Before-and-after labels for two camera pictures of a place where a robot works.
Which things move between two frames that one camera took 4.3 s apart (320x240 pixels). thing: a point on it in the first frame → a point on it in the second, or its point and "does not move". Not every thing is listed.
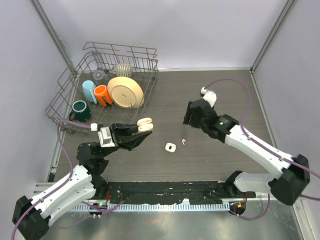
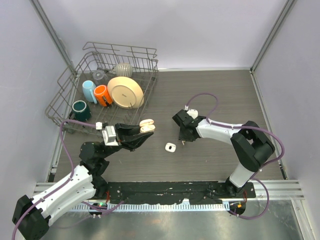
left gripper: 118,131 does not move
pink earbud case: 145,124 does not move
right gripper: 187,117 → 182,137
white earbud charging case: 170,147 does not move
